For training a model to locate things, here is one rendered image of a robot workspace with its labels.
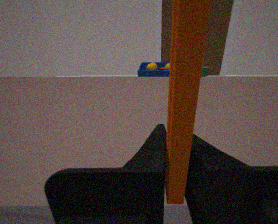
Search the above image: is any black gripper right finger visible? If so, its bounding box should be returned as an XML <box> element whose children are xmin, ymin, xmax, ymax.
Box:
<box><xmin>185</xmin><ymin>134</ymin><xmax>278</xmax><ymax>224</ymax></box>

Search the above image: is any orange rectangular bar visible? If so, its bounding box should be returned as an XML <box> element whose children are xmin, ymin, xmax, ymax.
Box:
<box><xmin>165</xmin><ymin>0</ymin><xmax>211</xmax><ymax>204</ymax></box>

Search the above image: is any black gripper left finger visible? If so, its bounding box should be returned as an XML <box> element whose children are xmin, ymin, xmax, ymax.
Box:
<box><xmin>44</xmin><ymin>124</ymin><xmax>166</xmax><ymax>224</ymax></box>

